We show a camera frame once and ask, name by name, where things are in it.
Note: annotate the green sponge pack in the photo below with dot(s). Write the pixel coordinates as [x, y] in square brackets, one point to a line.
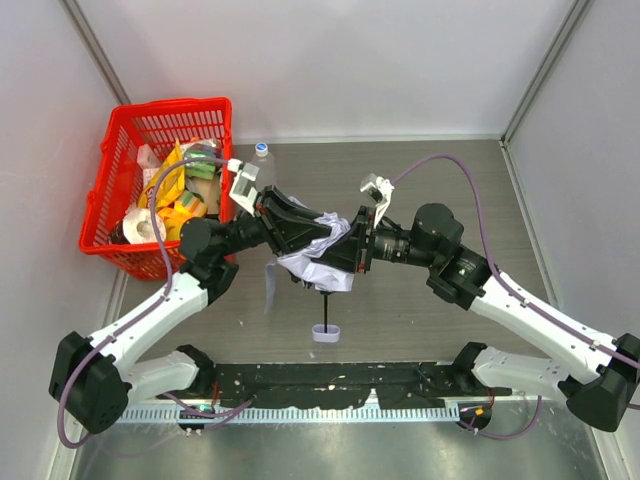
[201, 159]

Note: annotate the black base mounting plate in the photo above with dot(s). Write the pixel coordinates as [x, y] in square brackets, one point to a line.
[339, 386]

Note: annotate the clear plastic water bottle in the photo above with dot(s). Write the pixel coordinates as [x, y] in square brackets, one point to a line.
[264, 160]

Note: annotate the white slotted cable duct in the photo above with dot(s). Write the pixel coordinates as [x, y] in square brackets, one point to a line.
[371, 412]

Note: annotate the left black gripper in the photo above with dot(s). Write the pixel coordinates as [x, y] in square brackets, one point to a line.
[266, 220]

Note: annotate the white tape roll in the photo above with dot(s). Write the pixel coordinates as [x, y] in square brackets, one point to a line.
[141, 226]

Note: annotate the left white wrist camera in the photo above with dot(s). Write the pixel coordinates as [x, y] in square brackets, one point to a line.
[243, 191]

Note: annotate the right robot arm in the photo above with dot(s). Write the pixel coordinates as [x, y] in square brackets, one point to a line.
[593, 373]

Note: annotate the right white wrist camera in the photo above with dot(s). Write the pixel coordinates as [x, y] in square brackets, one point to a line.
[380, 190]

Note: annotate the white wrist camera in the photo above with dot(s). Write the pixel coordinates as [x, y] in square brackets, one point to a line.
[243, 191]
[380, 190]

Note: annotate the yellow chips bag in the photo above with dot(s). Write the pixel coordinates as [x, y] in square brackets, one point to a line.
[167, 184]

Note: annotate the orange snack package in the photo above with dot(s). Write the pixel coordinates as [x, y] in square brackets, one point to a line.
[174, 218]

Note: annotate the red plastic basket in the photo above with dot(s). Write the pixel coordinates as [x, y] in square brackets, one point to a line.
[119, 182]

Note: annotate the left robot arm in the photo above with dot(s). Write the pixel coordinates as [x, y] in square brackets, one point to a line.
[95, 378]

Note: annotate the white small box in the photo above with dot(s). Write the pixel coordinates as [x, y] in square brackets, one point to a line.
[148, 163]

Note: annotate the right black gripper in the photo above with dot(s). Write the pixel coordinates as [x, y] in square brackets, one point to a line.
[364, 241]

